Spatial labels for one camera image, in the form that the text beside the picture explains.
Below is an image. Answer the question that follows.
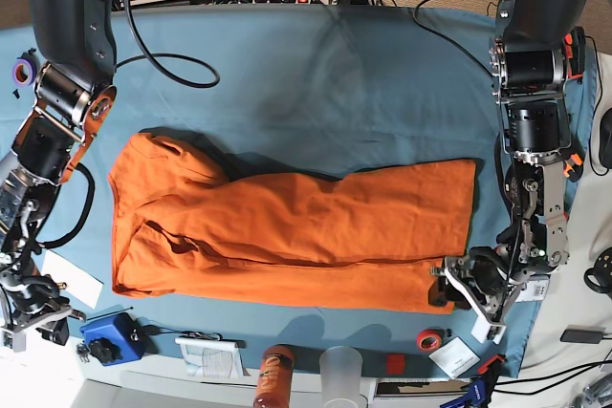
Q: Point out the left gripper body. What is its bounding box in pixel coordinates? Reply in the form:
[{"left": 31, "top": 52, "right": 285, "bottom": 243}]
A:
[{"left": 430, "top": 247, "right": 529, "bottom": 344}]

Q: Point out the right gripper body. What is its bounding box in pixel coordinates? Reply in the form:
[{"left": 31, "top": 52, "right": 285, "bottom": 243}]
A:
[{"left": 1, "top": 273, "right": 86, "bottom": 353}]

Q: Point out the orange t-shirt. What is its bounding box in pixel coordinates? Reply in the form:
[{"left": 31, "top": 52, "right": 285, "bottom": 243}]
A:
[{"left": 107, "top": 133, "right": 476, "bottom": 313}]

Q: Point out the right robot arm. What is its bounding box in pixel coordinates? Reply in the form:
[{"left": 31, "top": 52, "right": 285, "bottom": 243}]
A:
[{"left": 1, "top": 0, "right": 117, "bottom": 352}]

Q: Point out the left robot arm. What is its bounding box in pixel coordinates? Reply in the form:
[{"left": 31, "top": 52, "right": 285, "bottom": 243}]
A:
[{"left": 429, "top": 0, "right": 587, "bottom": 343}]

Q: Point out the red tape roll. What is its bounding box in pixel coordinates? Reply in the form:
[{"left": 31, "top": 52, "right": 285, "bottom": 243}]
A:
[{"left": 415, "top": 329, "right": 447, "bottom": 354}]

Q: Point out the white paper card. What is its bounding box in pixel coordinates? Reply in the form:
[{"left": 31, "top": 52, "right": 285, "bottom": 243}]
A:
[{"left": 42, "top": 250, "right": 103, "bottom": 309}]

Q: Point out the white square card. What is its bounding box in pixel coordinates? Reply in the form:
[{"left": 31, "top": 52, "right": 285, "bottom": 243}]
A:
[{"left": 429, "top": 337, "right": 480, "bottom": 378}]

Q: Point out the white packaged item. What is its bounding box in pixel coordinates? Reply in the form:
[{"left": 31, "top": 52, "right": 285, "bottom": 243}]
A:
[{"left": 516, "top": 275, "right": 550, "bottom": 302}]

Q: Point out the blue box with knob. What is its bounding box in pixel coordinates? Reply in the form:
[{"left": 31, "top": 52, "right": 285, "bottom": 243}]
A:
[{"left": 79, "top": 312, "right": 145, "bottom": 367}]

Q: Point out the small red block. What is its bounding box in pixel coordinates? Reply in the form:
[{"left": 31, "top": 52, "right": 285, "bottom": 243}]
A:
[{"left": 385, "top": 354, "right": 405, "bottom": 376}]

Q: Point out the blue black clamp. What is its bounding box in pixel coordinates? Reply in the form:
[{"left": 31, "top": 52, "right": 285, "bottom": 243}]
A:
[{"left": 440, "top": 354, "right": 506, "bottom": 408}]

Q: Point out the black yellow dotted mug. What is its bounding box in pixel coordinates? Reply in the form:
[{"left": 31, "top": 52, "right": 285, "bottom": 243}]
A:
[{"left": 583, "top": 247, "right": 612, "bottom": 297}]

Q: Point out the translucent plastic cup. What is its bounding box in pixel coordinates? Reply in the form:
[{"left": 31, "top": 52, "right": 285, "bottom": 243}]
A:
[{"left": 319, "top": 346, "right": 362, "bottom": 408}]

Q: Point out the black power adapter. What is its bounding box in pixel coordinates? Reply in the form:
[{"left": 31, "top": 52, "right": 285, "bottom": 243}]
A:
[{"left": 559, "top": 328, "right": 606, "bottom": 344}]

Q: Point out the orange black utility knife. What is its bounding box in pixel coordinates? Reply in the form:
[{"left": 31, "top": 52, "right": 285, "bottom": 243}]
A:
[{"left": 563, "top": 153, "right": 583, "bottom": 183}]

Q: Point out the white folded booklet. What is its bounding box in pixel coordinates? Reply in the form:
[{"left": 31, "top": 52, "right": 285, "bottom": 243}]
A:
[{"left": 175, "top": 337, "right": 245, "bottom": 379}]

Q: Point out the orange drink can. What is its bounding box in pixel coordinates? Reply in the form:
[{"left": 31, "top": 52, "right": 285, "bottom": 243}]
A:
[{"left": 252, "top": 345, "right": 295, "bottom": 408}]

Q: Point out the black computer mouse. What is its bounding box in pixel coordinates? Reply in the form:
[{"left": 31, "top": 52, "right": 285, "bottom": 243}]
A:
[{"left": 598, "top": 108, "right": 612, "bottom": 169}]

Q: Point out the purple tape roll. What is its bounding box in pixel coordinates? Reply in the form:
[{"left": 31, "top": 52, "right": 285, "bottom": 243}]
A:
[{"left": 11, "top": 48, "right": 39, "bottom": 88}]

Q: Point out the blue table cloth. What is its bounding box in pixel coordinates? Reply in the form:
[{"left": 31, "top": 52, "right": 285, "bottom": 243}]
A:
[{"left": 0, "top": 2, "right": 599, "bottom": 379}]

